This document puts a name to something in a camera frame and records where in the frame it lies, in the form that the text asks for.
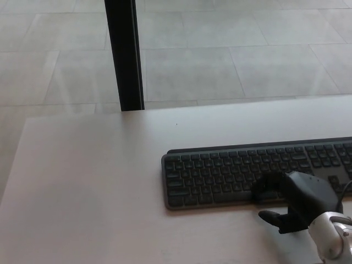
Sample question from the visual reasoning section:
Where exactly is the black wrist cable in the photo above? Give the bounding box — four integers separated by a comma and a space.
340, 180, 352, 199

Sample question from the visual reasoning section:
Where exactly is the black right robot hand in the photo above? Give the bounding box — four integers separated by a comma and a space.
251, 170, 344, 235

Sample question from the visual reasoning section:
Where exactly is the black vertical frame post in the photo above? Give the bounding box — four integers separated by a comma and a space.
104, 0, 145, 112

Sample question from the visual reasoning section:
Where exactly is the black keyboard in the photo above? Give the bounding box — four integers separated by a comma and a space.
161, 136, 352, 211

